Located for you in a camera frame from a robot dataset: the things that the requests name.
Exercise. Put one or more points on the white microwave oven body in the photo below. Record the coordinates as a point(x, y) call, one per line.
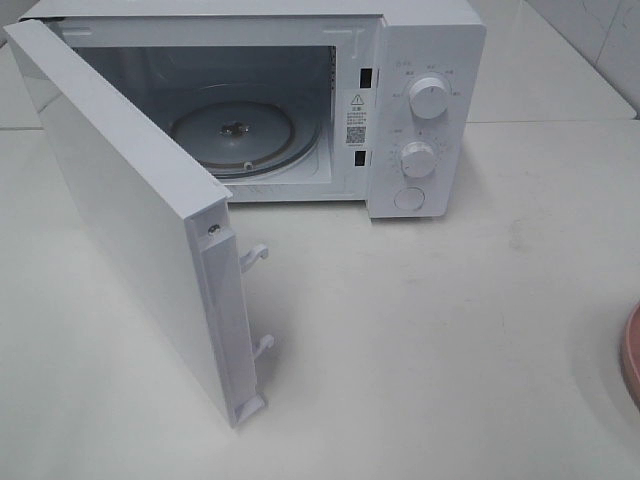
point(156, 52)

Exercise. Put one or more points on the upper white power knob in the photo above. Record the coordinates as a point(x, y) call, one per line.
point(428, 96)

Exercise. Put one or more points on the white microwave door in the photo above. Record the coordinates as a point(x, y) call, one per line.
point(158, 214)

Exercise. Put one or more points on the round white door button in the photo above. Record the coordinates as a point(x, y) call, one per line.
point(410, 199)

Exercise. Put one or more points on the white warning label sticker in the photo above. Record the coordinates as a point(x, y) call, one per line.
point(357, 112)

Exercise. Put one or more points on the glass microwave turntable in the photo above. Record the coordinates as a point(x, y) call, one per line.
point(243, 130)

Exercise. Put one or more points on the white timer knob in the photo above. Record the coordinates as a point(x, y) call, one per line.
point(417, 159)

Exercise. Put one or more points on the pink round plate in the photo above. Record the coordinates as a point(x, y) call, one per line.
point(629, 353)

